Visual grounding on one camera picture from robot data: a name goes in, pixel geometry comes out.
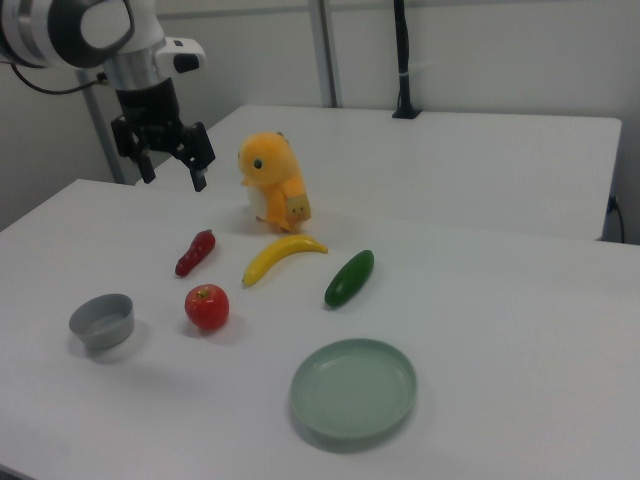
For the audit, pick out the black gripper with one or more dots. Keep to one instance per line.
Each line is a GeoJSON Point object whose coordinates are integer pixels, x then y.
{"type": "Point", "coordinates": [150, 115]}

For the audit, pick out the red apple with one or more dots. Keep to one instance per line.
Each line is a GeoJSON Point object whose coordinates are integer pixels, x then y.
{"type": "Point", "coordinates": [207, 307]}

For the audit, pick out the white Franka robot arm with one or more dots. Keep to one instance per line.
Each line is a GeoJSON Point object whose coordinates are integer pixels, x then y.
{"type": "Point", "coordinates": [60, 30]}

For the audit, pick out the grey bowl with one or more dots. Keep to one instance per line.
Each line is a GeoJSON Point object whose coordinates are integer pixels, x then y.
{"type": "Point", "coordinates": [102, 327]}

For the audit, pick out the red chili pepper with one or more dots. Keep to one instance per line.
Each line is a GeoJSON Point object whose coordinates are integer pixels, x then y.
{"type": "Point", "coordinates": [196, 252]}

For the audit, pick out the orange plush toy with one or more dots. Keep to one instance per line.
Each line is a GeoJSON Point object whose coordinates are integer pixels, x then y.
{"type": "Point", "coordinates": [272, 180]}

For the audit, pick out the yellow banana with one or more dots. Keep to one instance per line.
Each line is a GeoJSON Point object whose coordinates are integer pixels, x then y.
{"type": "Point", "coordinates": [280, 252]}

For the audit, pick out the green cucumber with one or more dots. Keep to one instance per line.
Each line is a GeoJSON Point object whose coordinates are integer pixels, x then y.
{"type": "Point", "coordinates": [347, 280]}

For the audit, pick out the black pole with clamp base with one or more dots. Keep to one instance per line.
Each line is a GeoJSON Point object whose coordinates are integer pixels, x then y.
{"type": "Point", "coordinates": [403, 50]}

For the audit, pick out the pale green plate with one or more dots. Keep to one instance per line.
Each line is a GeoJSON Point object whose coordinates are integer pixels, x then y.
{"type": "Point", "coordinates": [353, 390]}

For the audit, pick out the grey metal frame post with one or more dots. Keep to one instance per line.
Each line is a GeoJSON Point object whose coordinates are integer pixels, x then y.
{"type": "Point", "coordinates": [100, 130]}

